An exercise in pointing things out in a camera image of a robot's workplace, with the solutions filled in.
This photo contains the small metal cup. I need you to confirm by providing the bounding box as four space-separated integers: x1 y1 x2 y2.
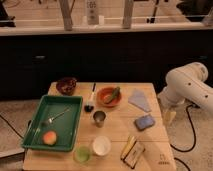
93 111 106 127

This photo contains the orange peach fruit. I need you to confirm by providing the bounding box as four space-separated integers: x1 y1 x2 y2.
42 131 57 145

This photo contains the translucent yellowish gripper finger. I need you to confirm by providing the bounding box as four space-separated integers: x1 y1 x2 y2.
163 110 176 126

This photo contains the dark brown bowl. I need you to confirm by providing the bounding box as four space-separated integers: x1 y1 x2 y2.
56 77 77 95

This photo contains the white cup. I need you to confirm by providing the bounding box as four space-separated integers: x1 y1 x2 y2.
92 136 111 156

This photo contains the green cucumber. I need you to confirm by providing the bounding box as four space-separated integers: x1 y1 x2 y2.
104 87 120 104

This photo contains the orange bowl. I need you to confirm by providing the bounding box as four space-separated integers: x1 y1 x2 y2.
96 87 122 107

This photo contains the light blue cloth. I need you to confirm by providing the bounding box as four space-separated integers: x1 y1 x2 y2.
128 89 151 112

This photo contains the black left floor cable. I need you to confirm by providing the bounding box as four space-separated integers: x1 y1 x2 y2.
0 114 25 140

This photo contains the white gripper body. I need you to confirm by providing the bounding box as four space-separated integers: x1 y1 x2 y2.
158 94 185 110

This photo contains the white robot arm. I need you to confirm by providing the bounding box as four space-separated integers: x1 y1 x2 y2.
157 62 213 126

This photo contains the blue sponge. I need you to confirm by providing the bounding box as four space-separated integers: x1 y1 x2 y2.
134 114 155 131

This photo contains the green plastic tray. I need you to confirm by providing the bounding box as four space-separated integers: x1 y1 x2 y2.
22 95 83 152

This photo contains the metal fork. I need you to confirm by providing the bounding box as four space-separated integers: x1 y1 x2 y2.
42 107 70 126

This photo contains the green cup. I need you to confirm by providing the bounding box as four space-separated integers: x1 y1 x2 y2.
74 146 91 163

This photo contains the yellow black box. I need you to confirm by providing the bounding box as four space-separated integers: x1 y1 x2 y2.
120 135 145 169

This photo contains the black cable on floor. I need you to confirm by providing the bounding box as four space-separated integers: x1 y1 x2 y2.
170 103 198 171

